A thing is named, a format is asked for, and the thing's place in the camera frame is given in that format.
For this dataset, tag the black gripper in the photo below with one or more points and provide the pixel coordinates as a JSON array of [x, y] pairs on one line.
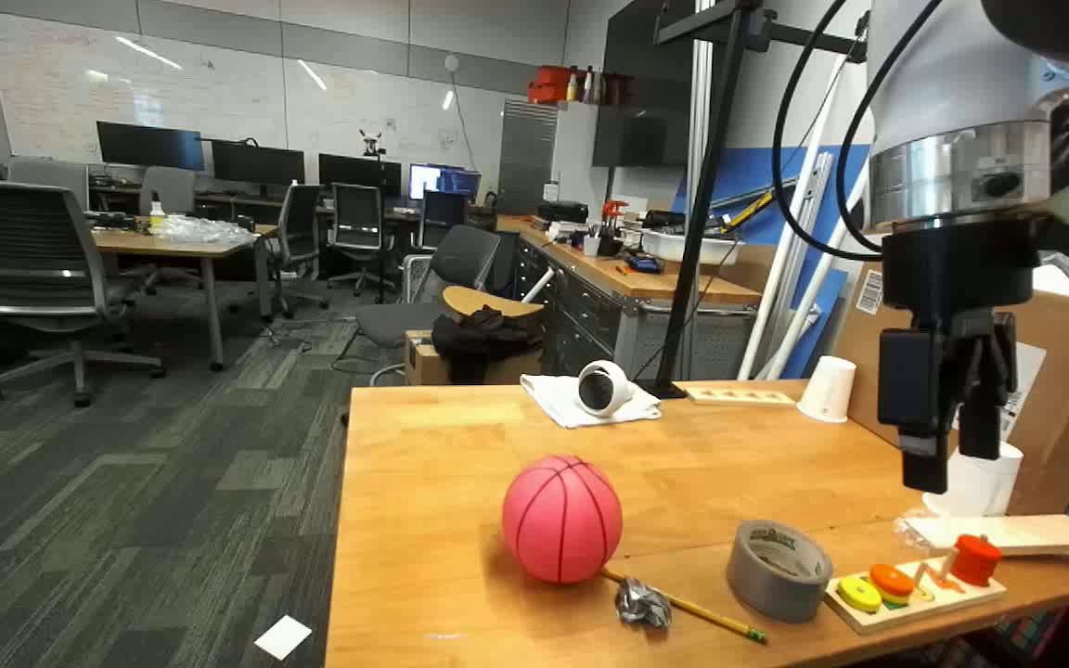
[[960, 265]]

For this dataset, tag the pink ribbed ball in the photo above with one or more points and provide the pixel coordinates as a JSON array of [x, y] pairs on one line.
[[563, 523]]

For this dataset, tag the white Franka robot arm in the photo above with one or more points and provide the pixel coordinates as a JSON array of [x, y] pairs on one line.
[[944, 75]]

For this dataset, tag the large white paper cup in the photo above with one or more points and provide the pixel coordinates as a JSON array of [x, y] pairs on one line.
[[985, 489]]

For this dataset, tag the small white paper cup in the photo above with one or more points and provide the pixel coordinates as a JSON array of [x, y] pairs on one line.
[[830, 393]]

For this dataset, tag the long white flat block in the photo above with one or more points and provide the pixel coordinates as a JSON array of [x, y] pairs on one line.
[[1017, 536]]

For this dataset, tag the red toy cylinder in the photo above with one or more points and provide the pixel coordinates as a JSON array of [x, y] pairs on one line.
[[972, 562]]

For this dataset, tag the white slanted poles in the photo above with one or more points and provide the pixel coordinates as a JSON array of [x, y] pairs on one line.
[[796, 246]]

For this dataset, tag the yellow pencil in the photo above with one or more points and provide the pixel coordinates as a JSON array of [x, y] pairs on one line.
[[707, 617]]

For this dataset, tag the long wooden workbench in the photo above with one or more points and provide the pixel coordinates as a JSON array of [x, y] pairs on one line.
[[611, 279]]

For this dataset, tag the crumpled silver foil piece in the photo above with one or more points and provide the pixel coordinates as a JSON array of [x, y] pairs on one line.
[[644, 608]]

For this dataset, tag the white paper sheet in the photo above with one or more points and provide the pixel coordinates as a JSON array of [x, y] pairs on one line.
[[283, 635], [549, 400]]

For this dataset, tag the black bag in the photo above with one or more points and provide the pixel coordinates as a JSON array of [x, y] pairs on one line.
[[482, 335]]

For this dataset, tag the round wooden stool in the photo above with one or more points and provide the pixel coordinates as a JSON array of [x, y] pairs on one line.
[[482, 303]]

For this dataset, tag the grey metal cabinet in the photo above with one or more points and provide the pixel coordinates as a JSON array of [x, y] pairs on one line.
[[525, 153]]

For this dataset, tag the dark padded office chair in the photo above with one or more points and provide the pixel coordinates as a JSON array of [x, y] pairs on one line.
[[466, 257]]

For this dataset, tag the red container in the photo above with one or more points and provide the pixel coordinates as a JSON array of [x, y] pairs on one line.
[[547, 82]]

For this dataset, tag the small brown cardboard box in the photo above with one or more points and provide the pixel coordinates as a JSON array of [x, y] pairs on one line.
[[419, 357]]

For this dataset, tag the black office chair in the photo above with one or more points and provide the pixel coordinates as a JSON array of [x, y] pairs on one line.
[[298, 235], [358, 225]]

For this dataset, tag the clear plastic bag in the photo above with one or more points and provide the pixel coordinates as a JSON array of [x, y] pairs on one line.
[[200, 231]]

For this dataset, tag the wooden office desk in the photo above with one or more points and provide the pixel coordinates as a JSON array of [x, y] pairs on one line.
[[175, 246]]

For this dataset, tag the small plastic bottle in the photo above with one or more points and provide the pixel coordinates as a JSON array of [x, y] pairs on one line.
[[157, 217]]

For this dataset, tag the wide black computer monitor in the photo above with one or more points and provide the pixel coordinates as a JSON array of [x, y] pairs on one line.
[[148, 145]]

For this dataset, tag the grey mesh office chair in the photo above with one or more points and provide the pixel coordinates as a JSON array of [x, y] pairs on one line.
[[26, 253]]

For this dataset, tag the grey duct tape roll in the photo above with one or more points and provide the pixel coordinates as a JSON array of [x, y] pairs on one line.
[[772, 590]]

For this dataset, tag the black camera stand pole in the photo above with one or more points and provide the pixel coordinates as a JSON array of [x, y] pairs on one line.
[[699, 225]]

